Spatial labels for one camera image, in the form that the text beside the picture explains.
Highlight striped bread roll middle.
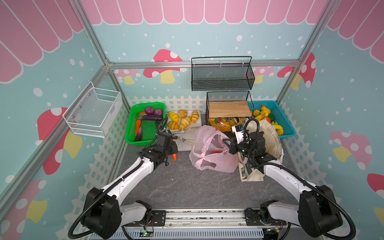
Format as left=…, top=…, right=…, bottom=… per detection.
left=179, top=116, right=192, bottom=130

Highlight black wire shelf rack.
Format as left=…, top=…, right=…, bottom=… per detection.
left=206, top=91, right=253, bottom=126

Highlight green plastic basket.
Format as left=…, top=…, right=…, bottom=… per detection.
left=125, top=102, right=166, bottom=147

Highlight pink plastic grocery bag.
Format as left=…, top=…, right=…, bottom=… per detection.
left=189, top=125, right=239, bottom=173

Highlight canvas tote bag leaf print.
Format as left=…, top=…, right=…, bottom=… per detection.
left=238, top=120, right=284, bottom=182

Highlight black mesh wall basket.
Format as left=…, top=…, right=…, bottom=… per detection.
left=191, top=56, right=256, bottom=92

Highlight bread roll front left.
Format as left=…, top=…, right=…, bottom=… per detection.
left=167, top=121, right=181, bottom=131

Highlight white bread tray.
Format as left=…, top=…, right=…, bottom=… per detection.
left=166, top=110, right=202, bottom=152

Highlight purple eggplant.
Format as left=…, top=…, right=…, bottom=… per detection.
left=138, top=114, right=164, bottom=121

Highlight striped bread roll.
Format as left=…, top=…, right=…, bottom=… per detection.
left=179, top=116, right=192, bottom=130
left=168, top=112, right=179, bottom=123

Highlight orange yellow candy bag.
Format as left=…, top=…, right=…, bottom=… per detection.
left=209, top=118, right=232, bottom=133

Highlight purple onion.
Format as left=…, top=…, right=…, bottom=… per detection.
left=145, top=107, right=155, bottom=115
left=154, top=109, right=164, bottom=116

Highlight long bread roll right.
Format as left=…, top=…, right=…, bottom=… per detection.
left=191, top=110, right=200, bottom=124

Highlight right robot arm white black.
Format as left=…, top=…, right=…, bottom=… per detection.
left=223, top=119, right=357, bottom=240

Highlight striped bread roll left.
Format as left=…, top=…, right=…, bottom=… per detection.
left=168, top=112, right=179, bottom=123

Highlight metal tongs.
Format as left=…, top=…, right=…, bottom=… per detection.
left=171, top=127, right=199, bottom=146

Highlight orange fruit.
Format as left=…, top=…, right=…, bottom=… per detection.
left=261, top=117, right=272, bottom=123

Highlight white wire wall basket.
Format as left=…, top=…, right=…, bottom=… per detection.
left=63, top=82, right=123, bottom=138

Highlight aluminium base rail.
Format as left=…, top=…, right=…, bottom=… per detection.
left=111, top=208, right=310, bottom=240

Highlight teal plastic basket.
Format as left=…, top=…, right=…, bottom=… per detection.
left=248, top=100, right=296, bottom=140

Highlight round bread roll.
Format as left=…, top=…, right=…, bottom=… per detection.
left=178, top=110, right=188, bottom=118

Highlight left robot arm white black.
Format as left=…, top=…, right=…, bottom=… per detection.
left=68, top=117, right=178, bottom=240

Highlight yellow banana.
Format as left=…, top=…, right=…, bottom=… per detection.
left=271, top=122, right=284, bottom=136

